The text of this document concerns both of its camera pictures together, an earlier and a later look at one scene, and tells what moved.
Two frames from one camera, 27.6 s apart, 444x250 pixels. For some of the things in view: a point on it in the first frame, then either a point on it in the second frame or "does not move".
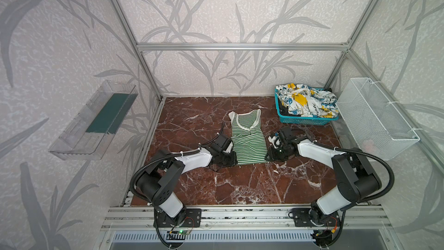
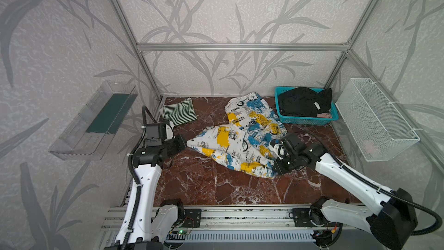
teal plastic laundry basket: [302, 120] does not move
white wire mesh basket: [376, 123] does not move
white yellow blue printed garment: [306, 100] → [243, 144]
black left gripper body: [228, 156] → [177, 145]
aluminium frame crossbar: [243, 46] does not move
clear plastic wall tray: [86, 136] does not move
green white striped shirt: [247, 138] → [180, 113]
